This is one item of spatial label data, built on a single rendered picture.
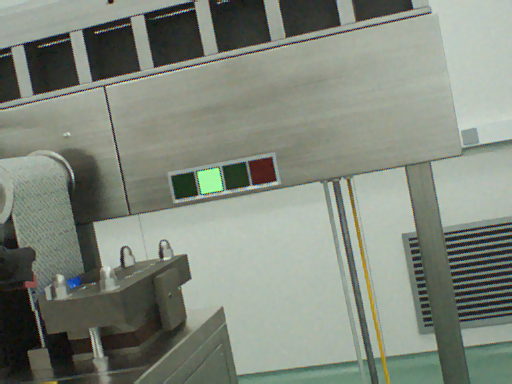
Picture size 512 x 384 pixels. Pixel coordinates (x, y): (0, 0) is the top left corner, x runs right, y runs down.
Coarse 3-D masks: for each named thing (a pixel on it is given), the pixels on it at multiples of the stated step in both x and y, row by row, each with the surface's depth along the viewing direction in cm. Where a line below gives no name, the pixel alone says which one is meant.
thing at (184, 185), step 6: (186, 174) 174; (192, 174) 174; (174, 180) 175; (180, 180) 175; (186, 180) 174; (192, 180) 174; (174, 186) 175; (180, 186) 175; (186, 186) 175; (192, 186) 174; (180, 192) 175; (186, 192) 175; (192, 192) 174
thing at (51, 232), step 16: (48, 208) 162; (64, 208) 169; (16, 224) 149; (32, 224) 155; (48, 224) 161; (64, 224) 168; (32, 240) 154; (48, 240) 160; (64, 240) 166; (48, 256) 159; (64, 256) 165; (80, 256) 172; (48, 272) 158; (64, 272) 164; (80, 272) 171; (32, 288) 151; (32, 304) 150
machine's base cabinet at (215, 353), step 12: (216, 336) 172; (228, 336) 180; (204, 348) 163; (216, 348) 171; (228, 348) 179; (192, 360) 155; (204, 360) 162; (216, 360) 170; (228, 360) 177; (180, 372) 147; (192, 372) 154; (204, 372) 161; (216, 372) 168; (228, 372) 176
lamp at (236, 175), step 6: (228, 168) 172; (234, 168) 172; (240, 168) 171; (228, 174) 172; (234, 174) 172; (240, 174) 172; (246, 174) 171; (228, 180) 172; (234, 180) 172; (240, 180) 172; (246, 180) 171; (228, 186) 172; (234, 186) 172; (240, 186) 172
